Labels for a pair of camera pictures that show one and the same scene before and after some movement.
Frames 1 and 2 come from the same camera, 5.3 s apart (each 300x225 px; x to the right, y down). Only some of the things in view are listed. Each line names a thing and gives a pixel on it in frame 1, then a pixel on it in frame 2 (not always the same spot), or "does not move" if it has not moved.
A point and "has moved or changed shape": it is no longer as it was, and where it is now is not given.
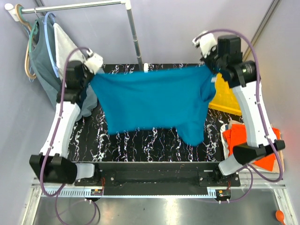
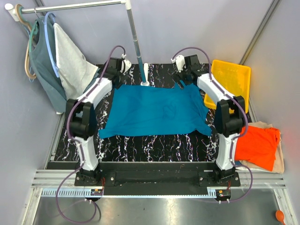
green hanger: [34, 32] does not move
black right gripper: [206, 59] to [178, 76]
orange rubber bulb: [280, 216] does not move
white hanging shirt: [65, 45] does not move
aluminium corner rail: [266, 18] does not move
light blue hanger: [48, 43] does not move
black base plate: [158, 178] does not move
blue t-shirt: [166, 96] has moved or changed shape
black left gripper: [85, 69] to [107, 66]
